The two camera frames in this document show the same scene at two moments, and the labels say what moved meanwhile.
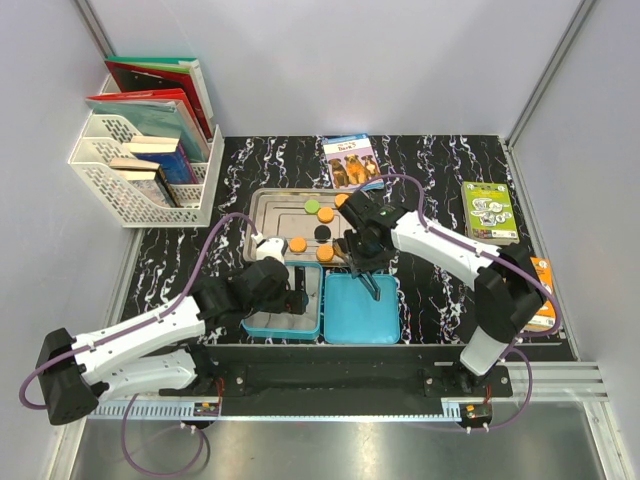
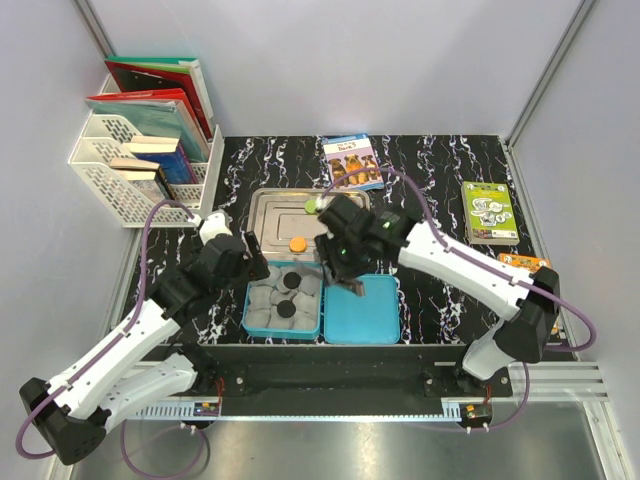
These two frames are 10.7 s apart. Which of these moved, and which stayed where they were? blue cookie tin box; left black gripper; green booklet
Moved: left black gripper
Stayed: green booklet; blue cookie tin box
